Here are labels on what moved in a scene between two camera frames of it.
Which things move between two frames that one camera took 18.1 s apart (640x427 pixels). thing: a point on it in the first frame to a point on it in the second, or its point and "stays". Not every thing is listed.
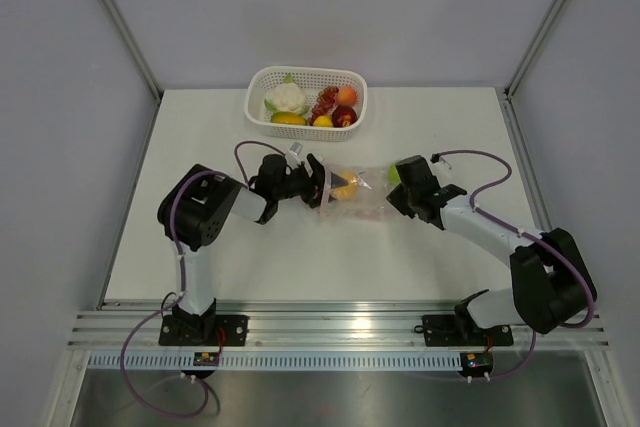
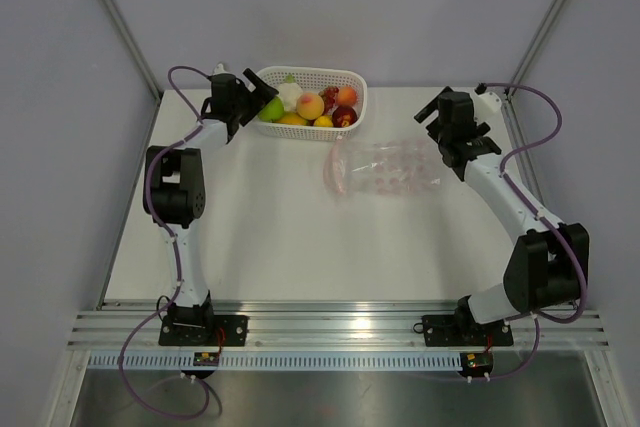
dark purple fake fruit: x=343 y=116 stays
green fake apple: x=393 y=174 to x=273 y=110
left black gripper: x=313 y=185 to x=257 y=98
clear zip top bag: x=364 y=198 to x=383 y=168
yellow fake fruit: x=323 y=121 stays
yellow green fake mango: x=288 y=118 stays
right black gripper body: x=403 y=199 to x=436 y=133
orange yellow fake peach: x=348 y=191 to x=310 y=106
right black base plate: x=463 y=330 stays
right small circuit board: x=476 y=363 stays
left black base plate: x=203 y=330 stays
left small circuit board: x=206 y=359 stays
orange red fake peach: x=346 y=96 stays
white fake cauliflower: x=287 y=96 stays
